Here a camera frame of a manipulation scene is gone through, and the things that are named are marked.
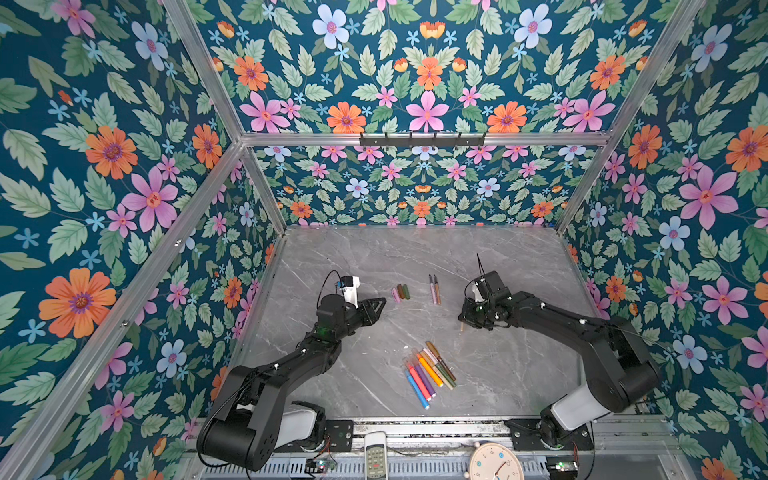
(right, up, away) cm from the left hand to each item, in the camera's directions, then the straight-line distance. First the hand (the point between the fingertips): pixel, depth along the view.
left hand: (386, 296), depth 83 cm
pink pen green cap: (+14, 0, +18) cm, 23 cm away
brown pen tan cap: (+16, -19, +3) cm, 25 cm away
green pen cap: (+6, -1, +18) cm, 19 cm away
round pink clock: (+27, -36, -15) cm, 47 cm away
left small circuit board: (-15, -39, -13) cm, 44 cm away
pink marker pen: (+9, -24, -1) cm, 26 cm away
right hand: (+21, -7, +7) cm, 24 cm away
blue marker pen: (+9, -26, -3) cm, 28 cm away
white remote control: (-2, -36, -13) cm, 39 cm away
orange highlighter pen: (+14, -23, -1) cm, 27 cm away
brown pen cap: (+3, -1, +18) cm, 18 cm away
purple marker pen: (+11, -23, -1) cm, 25 cm away
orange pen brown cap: (+16, -1, +17) cm, 24 cm away
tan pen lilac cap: (+22, -10, +5) cm, 25 cm away
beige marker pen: (+14, -21, +1) cm, 26 cm away
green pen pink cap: (+17, -23, 0) cm, 29 cm away
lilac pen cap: (+2, -2, +16) cm, 16 cm away
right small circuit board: (+43, -39, -13) cm, 60 cm away
